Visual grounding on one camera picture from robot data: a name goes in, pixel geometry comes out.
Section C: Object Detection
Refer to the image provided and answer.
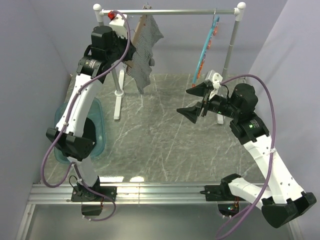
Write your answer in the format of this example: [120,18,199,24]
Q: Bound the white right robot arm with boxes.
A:
[177,82,317,228]

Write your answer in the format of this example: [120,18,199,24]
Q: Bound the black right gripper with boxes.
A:
[177,81,240,123]

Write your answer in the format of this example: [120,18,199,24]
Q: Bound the aluminium mounting rail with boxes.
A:
[27,182,216,205]

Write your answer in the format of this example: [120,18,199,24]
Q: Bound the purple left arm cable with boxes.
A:
[40,9,132,222]

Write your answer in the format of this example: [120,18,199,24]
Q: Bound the black clothes in basket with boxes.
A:
[82,117,97,146]

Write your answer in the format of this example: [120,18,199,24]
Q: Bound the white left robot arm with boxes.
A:
[40,25,136,201]

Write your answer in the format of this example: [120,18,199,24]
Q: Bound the silver white clothes rack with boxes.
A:
[96,0,246,117]

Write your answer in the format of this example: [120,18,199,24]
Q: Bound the teal plastic basket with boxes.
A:
[54,98,106,164]

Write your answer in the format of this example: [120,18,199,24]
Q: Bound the blue hanger with orange clips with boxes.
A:
[191,11,220,88]

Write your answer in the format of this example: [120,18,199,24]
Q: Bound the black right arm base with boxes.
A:
[200,184,244,218]

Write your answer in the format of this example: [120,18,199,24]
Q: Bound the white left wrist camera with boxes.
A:
[107,11,128,39]

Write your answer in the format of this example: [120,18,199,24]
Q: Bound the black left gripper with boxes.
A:
[107,30,137,64]

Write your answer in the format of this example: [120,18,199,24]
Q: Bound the grey striped boxer underwear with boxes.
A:
[126,15,164,95]

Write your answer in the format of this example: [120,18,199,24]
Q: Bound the beige clip hanger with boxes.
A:
[125,14,147,70]

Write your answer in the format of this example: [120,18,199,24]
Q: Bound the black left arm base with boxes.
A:
[71,185,117,221]

